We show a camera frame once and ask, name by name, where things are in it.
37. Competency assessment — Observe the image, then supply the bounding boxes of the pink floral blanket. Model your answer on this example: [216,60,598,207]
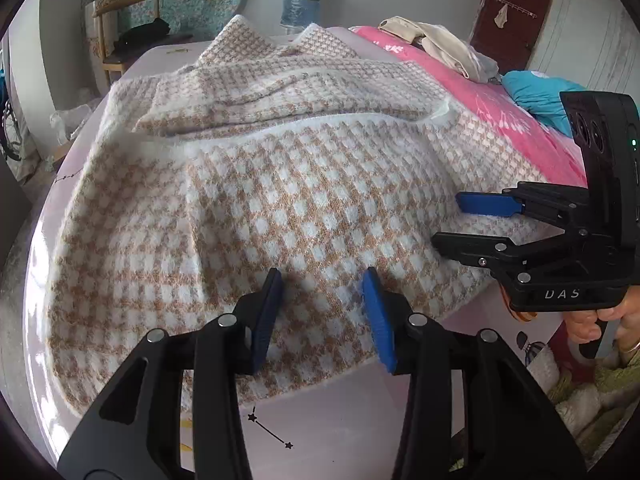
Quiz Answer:
[347,25,588,188]

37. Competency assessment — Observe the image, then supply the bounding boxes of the dark grey board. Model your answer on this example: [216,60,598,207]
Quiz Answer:
[0,157,31,271]

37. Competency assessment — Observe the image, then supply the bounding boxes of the white floral mattress panel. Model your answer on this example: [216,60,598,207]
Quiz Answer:
[84,0,106,63]

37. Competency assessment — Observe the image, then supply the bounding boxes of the wheelchair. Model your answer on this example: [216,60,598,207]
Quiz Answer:
[0,95,23,161]

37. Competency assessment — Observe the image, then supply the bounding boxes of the white panelled wardrobe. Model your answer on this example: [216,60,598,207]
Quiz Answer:
[530,0,640,106]

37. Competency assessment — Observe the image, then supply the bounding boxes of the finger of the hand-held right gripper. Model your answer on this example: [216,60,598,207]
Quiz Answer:
[456,181,593,226]
[431,227,611,281]

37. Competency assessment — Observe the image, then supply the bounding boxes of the black bag on chair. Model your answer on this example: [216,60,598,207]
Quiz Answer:
[116,18,171,51]

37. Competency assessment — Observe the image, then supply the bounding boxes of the beige clothes pile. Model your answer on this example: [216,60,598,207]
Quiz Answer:
[377,16,501,81]

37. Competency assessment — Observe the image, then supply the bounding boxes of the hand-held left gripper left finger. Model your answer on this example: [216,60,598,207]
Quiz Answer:
[57,267,286,480]

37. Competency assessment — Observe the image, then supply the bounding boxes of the beige white checked knit sweater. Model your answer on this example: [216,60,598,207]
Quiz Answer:
[47,15,566,411]

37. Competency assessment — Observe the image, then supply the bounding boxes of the person's right hand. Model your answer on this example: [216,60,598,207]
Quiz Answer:
[565,292,640,365]

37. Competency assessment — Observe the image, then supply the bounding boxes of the white plastic bag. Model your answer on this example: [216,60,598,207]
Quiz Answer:
[49,100,101,161]

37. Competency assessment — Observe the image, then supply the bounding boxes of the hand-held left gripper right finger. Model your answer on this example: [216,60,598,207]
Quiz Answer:
[361,266,588,480]

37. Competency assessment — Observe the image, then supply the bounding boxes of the wooden chair with dark seat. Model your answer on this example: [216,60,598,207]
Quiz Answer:
[92,0,193,86]

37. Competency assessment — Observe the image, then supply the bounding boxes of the person's green knitted clothing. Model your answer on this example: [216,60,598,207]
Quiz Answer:
[525,347,640,461]

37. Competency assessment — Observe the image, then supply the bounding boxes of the teal pillow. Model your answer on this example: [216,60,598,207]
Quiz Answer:
[501,70,588,138]

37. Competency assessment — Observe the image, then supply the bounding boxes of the dark red door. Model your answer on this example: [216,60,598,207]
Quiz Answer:
[470,0,557,76]

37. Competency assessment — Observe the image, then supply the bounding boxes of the blue water bottle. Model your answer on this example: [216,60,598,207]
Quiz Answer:
[280,0,323,28]

